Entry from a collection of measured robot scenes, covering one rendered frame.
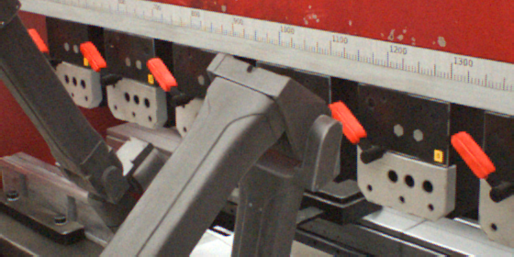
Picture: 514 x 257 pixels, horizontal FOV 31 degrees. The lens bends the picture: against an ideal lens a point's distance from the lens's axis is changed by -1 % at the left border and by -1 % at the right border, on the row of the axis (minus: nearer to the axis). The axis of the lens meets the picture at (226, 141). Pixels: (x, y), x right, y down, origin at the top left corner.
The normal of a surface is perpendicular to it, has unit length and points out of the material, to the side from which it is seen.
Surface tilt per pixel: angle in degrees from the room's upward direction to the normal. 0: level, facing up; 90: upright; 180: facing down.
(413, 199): 90
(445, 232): 0
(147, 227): 39
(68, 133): 100
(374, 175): 90
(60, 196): 90
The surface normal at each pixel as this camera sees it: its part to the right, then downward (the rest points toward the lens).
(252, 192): -0.58, 0.29
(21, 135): 0.66, 0.21
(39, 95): 0.76, 0.34
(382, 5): -0.75, 0.25
